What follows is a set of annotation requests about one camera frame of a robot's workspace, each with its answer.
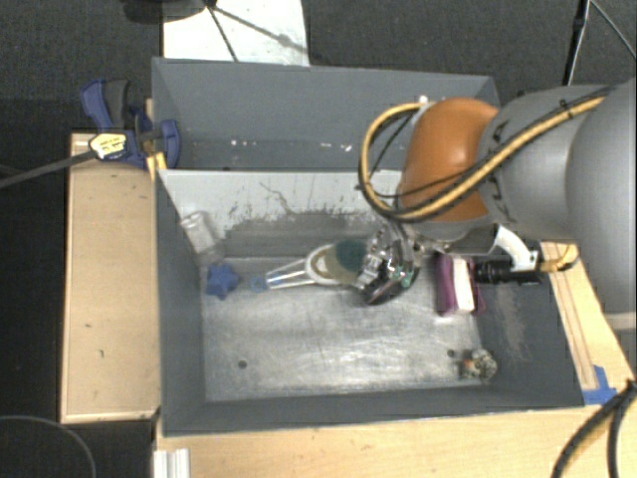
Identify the black cylinder on white bracket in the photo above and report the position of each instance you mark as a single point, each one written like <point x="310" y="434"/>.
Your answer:
<point x="500" y="269"/>

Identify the grey metal bin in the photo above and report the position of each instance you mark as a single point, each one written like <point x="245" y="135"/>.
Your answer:
<point x="308" y="346"/>

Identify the blue star-shaped toy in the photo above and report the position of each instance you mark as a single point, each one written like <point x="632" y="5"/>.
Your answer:
<point x="222" y="280"/>

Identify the purple and white block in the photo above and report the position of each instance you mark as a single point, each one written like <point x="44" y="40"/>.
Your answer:
<point x="455" y="287"/>

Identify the dark green round sponge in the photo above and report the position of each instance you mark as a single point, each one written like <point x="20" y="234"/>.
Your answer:
<point x="348" y="256"/>

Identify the mottled grey lumpy ball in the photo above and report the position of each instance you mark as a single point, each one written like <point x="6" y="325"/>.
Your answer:
<point x="478" y="364"/>

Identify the black glossy object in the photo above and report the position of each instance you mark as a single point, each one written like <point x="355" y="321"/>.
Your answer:
<point x="379" y="294"/>

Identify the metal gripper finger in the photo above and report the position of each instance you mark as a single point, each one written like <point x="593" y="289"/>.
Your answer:
<point x="374" y="246"/>
<point x="366" y="271"/>

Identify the pale wood board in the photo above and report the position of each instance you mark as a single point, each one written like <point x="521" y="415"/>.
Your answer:
<point x="109" y="292"/>

